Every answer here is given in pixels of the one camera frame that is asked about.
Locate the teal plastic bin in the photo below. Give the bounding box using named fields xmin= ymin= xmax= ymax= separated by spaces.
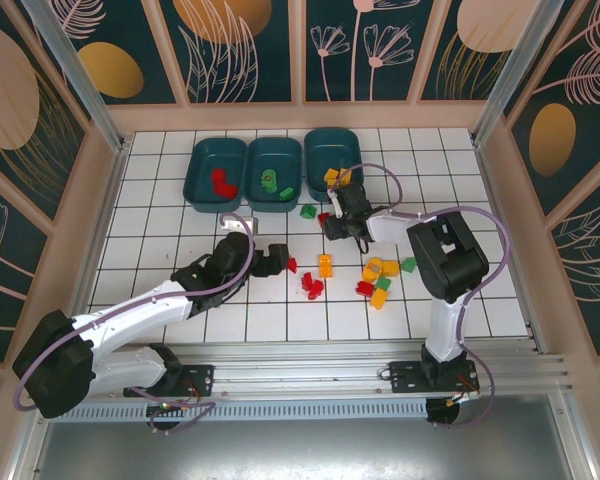
xmin=242 ymin=136 xmax=304 ymax=214
xmin=303 ymin=128 xmax=366 ymax=204
xmin=182 ymin=137 xmax=248 ymax=214

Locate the grey metal sheet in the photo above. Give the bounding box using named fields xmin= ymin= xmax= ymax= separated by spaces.
xmin=29 ymin=394 xmax=581 ymax=480

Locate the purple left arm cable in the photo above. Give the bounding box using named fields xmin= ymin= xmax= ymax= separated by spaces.
xmin=12 ymin=212 xmax=256 ymax=436

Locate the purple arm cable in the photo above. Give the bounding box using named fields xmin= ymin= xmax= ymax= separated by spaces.
xmin=12 ymin=212 xmax=256 ymax=436
xmin=327 ymin=163 xmax=511 ymax=431

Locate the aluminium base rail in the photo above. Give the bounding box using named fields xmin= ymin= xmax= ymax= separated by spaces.
xmin=29 ymin=339 xmax=566 ymax=401

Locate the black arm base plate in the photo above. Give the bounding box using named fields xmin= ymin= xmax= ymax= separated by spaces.
xmin=388 ymin=359 xmax=481 ymax=396
xmin=122 ymin=363 xmax=216 ymax=400

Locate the slotted grey cable duct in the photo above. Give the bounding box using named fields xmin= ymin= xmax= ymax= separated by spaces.
xmin=49 ymin=399 xmax=429 ymax=421

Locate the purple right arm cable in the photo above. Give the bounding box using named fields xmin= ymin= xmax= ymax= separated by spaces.
xmin=327 ymin=163 xmax=511 ymax=431

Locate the aluminium frame post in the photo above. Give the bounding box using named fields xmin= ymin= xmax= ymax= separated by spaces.
xmin=472 ymin=0 xmax=576 ymax=146
xmin=22 ymin=0 xmax=131 ymax=154

